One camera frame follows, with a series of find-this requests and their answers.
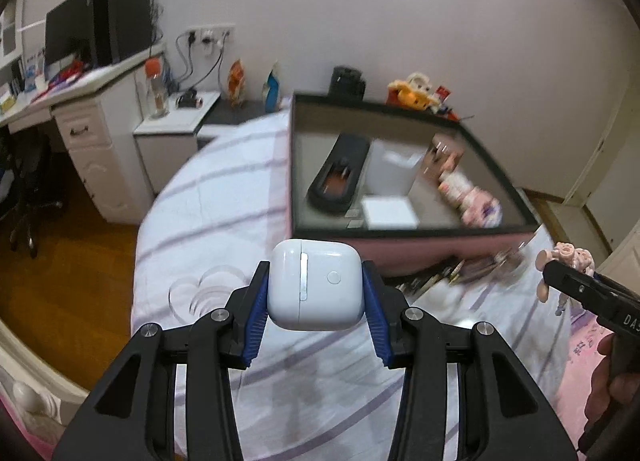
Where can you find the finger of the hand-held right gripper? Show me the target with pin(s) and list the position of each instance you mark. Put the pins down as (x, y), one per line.
(570, 281)

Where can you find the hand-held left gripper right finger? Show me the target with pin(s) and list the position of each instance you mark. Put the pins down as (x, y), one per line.
(377, 316)

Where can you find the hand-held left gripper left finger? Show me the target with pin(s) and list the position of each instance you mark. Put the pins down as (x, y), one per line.
(255, 311)

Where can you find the pink baby doll figure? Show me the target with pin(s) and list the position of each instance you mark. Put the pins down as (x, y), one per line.
(570, 256)

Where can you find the white earbud case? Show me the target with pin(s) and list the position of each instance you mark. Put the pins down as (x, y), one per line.
(315, 286)

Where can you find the pink box with black rim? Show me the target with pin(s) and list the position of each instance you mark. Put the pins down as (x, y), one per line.
(400, 246)

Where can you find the white square box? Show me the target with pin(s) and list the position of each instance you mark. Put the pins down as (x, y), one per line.
(389, 212)

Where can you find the pink building block model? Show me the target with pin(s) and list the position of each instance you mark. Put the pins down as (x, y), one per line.
(480, 208)

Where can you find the white and pink block figure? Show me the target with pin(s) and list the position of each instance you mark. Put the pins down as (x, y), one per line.
(455, 186)

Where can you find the black glasses case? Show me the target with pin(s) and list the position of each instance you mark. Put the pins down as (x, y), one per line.
(340, 171)

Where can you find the person's right hand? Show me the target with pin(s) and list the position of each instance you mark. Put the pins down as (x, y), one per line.
(607, 391)

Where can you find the pack of pens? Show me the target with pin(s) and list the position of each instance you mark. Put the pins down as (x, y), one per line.
(430, 278)

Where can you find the clear plastic toy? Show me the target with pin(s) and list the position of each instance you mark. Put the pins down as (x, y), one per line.
(510, 253)

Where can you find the pink blanket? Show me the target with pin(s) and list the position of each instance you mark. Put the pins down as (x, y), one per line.
(575, 376)

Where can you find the white door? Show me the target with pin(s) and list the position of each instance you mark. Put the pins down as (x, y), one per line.
(612, 166)

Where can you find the white bedside cabinet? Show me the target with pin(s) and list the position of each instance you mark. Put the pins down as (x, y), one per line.
(165, 151)

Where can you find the small black gadget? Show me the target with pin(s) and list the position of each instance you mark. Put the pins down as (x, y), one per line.
(189, 100)

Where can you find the orange snack bag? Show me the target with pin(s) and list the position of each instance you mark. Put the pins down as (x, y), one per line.
(237, 83)

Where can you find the yellow and white plush toy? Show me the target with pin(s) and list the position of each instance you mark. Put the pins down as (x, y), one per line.
(412, 88)

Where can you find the black electric kettle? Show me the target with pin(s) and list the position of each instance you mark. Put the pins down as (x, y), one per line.
(347, 83)

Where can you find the clear bottle with orange cap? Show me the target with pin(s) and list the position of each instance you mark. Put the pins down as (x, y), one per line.
(157, 91)

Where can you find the white desk with drawers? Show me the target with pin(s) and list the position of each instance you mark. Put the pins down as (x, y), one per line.
(85, 116)

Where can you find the black office chair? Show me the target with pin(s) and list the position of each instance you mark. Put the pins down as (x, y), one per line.
(27, 181)

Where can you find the black computer tower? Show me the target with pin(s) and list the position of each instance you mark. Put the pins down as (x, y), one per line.
(122, 21)

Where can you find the black computer monitor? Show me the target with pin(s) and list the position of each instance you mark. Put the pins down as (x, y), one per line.
(67, 36)

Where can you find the white glass door cabinet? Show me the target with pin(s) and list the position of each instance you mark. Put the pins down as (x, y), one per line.
(10, 26)

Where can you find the white bed frame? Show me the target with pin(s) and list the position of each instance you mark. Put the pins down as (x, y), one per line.
(30, 386)

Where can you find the white wall socket strip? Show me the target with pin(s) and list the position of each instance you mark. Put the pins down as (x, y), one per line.
(210, 32)

